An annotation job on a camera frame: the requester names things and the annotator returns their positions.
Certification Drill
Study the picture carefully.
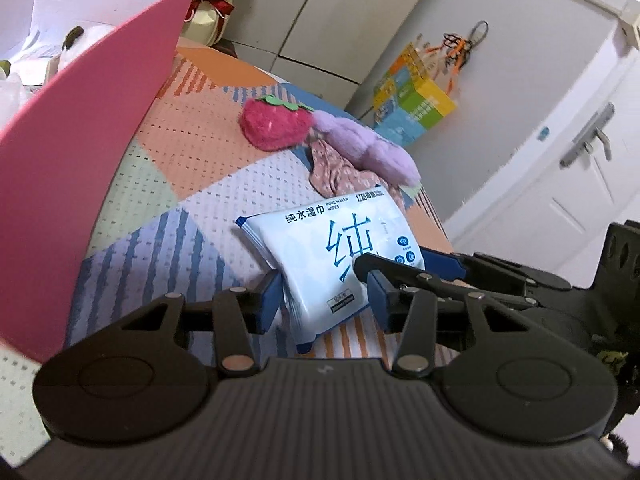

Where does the wet wipes pack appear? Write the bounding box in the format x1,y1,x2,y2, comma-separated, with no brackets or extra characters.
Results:
232,185,427,356

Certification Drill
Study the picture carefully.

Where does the white tissue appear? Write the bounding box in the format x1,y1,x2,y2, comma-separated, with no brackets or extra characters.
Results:
0,72,32,127

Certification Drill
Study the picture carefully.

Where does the purple plush toy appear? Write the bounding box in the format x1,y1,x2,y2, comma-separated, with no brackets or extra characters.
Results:
312,112,424,187

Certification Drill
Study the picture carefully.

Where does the white paper sheet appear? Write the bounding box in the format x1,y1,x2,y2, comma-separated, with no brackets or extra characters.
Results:
9,30,62,67

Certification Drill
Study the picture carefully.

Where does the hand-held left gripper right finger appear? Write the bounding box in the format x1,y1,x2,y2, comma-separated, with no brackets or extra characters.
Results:
367,270,532,379

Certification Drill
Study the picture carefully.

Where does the pink cardboard box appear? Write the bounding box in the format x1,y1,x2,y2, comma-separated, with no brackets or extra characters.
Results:
0,0,201,364

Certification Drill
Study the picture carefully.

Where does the colourful gift bag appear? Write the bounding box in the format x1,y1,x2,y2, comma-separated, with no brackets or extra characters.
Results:
372,42,459,149

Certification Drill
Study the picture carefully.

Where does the beige wardrobe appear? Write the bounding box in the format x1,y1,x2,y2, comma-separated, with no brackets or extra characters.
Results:
219,0,449,112

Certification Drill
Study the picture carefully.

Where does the small white carton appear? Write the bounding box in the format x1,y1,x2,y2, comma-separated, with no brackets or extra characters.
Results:
42,57,64,87

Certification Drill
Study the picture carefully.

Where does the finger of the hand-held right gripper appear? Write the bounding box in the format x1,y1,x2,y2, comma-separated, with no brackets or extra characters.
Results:
352,252,527,312
422,248,572,297

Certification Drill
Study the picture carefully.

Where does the panda plush toy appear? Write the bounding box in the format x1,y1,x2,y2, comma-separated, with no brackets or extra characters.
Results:
62,25,121,61

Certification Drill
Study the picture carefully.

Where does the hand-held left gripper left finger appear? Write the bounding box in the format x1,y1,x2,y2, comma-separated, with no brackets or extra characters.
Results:
119,272,286,379

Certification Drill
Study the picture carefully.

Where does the white door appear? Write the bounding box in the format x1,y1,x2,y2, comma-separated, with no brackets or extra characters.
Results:
444,10,640,292

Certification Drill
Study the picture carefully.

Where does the metal door handle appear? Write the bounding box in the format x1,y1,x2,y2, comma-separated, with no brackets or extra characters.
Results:
559,102,616,169

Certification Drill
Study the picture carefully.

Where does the floral pink cloth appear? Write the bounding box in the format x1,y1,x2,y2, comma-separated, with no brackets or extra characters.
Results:
307,137,409,202

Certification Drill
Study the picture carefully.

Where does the red strawberry plush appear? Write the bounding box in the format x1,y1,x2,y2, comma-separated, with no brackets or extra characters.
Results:
239,94,316,152

